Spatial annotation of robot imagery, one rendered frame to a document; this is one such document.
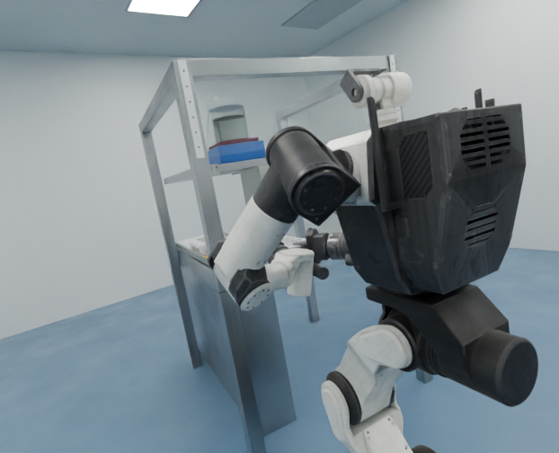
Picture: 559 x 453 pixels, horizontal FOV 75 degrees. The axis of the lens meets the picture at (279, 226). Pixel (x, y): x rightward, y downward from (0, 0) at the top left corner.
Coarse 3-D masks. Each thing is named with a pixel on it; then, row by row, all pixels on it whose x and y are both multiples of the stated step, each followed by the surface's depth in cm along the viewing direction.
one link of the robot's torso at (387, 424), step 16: (336, 400) 95; (336, 416) 96; (384, 416) 101; (400, 416) 102; (336, 432) 98; (352, 432) 97; (368, 432) 96; (384, 432) 97; (400, 432) 98; (352, 448) 95; (368, 448) 95; (384, 448) 95; (400, 448) 96
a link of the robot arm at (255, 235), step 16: (256, 208) 63; (240, 224) 66; (256, 224) 63; (272, 224) 63; (288, 224) 64; (224, 240) 71; (240, 240) 66; (256, 240) 64; (272, 240) 65; (224, 256) 68; (240, 256) 66; (256, 256) 66; (224, 272) 69; (240, 272) 68; (256, 272) 69; (240, 288) 68; (256, 288) 71; (240, 304) 71; (256, 304) 75
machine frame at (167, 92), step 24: (168, 72) 134; (168, 96) 149; (144, 120) 205; (144, 144) 225; (192, 168) 132; (168, 216) 234; (216, 216) 135; (168, 240) 235; (216, 240) 136; (216, 288) 140; (312, 288) 286; (312, 312) 287; (192, 336) 246; (240, 336) 142; (192, 360) 247; (240, 360) 143; (240, 384) 143; (240, 408) 148
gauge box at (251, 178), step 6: (252, 168) 154; (258, 168) 148; (264, 168) 149; (240, 174) 167; (246, 174) 161; (252, 174) 155; (258, 174) 150; (264, 174) 149; (246, 180) 162; (252, 180) 157; (258, 180) 151; (246, 186) 164; (252, 186) 158; (246, 192) 165; (252, 192) 160; (246, 198) 167; (246, 204) 168
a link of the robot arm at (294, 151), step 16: (288, 144) 60; (304, 144) 59; (272, 160) 62; (288, 160) 58; (304, 160) 55; (320, 160) 55; (272, 176) 61; (288, 176) 56; (256, 192) 64; (272, 192) 61; (272, 208) 61; (288, 208) 62
